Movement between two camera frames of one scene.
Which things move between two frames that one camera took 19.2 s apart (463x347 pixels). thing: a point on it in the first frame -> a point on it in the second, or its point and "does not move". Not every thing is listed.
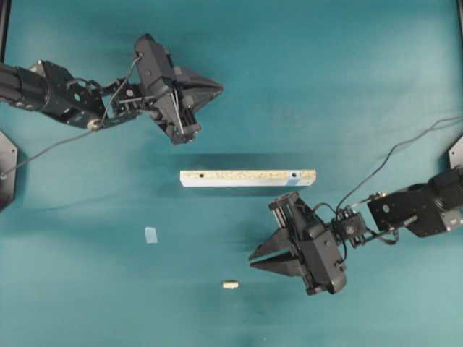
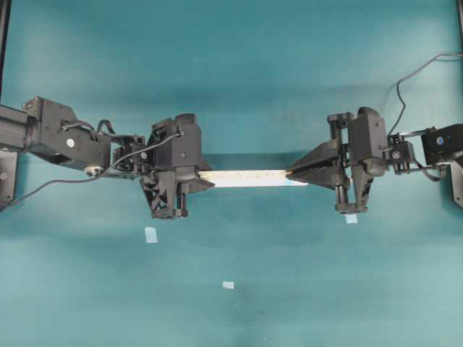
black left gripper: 176,110 -> 176,152
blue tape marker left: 150,235 does not move
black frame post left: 5,11 does not move
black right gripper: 310,238 -> 364,132
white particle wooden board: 248,178 does not move
